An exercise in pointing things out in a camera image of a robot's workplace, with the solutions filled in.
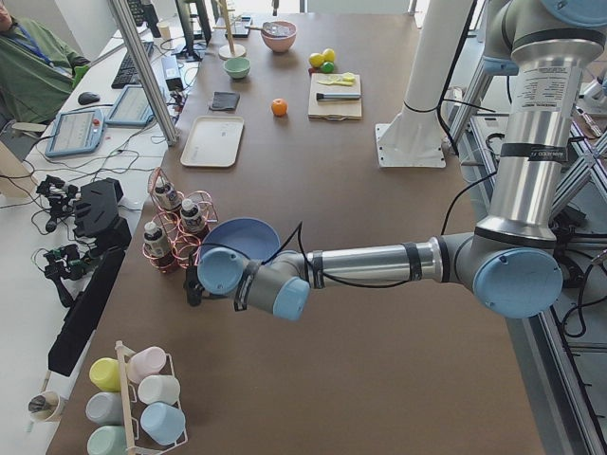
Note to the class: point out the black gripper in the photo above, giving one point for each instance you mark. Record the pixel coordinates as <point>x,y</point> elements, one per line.
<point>192,285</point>

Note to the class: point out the blue plate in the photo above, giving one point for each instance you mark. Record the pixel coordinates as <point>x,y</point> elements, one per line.
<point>248,236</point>

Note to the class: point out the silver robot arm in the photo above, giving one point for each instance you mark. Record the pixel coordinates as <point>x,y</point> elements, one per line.
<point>507,261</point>

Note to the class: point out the tea bottle three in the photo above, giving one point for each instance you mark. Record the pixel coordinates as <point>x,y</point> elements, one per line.
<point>158,247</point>

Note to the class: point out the tea bottle two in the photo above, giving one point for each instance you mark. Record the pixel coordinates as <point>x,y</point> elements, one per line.
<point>192,219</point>

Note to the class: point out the pink cup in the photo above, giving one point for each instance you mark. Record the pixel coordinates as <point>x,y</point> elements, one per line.
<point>148,362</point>

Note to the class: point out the white cup rack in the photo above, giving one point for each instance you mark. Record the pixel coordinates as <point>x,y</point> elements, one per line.
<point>137,442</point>

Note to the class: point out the tea bottle one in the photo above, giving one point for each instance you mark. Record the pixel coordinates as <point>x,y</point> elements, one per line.
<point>166,196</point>

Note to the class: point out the white cup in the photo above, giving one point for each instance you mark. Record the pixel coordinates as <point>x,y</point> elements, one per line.
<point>159,388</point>

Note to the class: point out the yellow cup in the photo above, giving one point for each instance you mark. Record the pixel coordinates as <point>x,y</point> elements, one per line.
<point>104,373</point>

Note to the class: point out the blue cup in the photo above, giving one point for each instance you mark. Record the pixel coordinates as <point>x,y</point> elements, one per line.
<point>163,423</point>

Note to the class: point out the grey cup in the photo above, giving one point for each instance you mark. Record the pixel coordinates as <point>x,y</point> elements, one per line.
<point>105,409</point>

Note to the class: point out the cream serving tray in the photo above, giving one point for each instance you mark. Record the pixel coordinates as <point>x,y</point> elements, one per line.
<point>213,142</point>

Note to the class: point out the green cup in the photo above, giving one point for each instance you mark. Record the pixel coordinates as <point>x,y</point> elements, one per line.
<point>107,440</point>

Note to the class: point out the paper cup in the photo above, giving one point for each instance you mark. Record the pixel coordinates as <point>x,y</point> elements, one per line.
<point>47,406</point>

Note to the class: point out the grey folded cloth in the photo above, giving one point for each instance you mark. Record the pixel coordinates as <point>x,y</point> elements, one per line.
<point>224,101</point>

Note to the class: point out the blue teach pendant far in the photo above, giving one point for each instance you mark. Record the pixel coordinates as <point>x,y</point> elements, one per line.
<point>131,109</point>

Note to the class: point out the blue teach pendant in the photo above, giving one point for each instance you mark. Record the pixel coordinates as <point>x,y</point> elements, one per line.
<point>76,133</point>
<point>131,109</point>

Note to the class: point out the blue teach pendant near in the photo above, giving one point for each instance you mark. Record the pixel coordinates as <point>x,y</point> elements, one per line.
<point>76,133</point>

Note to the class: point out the orange fruit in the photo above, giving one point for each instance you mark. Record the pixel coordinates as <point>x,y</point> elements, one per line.
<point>279,107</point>

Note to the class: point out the black computer mouse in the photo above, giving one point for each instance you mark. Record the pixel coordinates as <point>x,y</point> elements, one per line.
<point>86,98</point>

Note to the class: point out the black keyboard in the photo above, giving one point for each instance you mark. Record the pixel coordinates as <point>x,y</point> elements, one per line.
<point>127,73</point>

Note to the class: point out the green bowl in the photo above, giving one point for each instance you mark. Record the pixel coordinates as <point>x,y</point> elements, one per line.
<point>237,68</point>

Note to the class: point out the steel muddler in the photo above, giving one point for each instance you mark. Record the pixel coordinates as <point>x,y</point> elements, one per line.
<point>337,96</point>

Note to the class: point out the wooden cutting board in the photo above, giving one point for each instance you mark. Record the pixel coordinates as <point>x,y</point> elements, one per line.
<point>334,110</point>

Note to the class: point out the wooden mug tree stand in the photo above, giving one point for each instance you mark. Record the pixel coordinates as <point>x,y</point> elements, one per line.
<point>231,49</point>

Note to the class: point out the green lime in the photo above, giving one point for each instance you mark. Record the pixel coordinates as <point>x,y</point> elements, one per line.
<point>327,67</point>

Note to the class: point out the pink bowl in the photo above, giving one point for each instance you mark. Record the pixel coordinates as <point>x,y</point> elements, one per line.
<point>281,44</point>

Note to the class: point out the yellow lemon front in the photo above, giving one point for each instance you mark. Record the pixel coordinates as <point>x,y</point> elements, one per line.
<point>316,60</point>

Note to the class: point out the yellow lemon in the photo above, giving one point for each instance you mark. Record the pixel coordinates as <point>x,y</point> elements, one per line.
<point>316,60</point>
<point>329,55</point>

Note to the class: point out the yellow plastic knife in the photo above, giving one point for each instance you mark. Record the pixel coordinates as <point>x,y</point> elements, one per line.
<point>344,79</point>

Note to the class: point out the person in green jacket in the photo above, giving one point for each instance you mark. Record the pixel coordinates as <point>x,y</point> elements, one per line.
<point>38,69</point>

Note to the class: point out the yellow lemon back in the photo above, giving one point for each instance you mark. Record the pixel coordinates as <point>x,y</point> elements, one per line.
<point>329,55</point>

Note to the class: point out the metal ice scoop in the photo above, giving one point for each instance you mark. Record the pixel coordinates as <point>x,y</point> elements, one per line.
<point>273,29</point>

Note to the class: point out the black monitor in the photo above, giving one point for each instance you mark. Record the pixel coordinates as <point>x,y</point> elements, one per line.
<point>196,29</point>

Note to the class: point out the copper wire bottle rack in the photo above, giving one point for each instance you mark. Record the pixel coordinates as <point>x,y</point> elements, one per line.
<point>185,245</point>

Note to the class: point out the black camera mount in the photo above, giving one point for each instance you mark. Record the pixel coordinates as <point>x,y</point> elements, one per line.
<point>84,281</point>

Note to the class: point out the aluminium frame post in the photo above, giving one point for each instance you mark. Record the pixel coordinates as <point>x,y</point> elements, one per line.
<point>128,30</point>

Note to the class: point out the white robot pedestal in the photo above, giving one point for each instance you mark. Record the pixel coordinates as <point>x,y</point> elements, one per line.
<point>414,137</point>

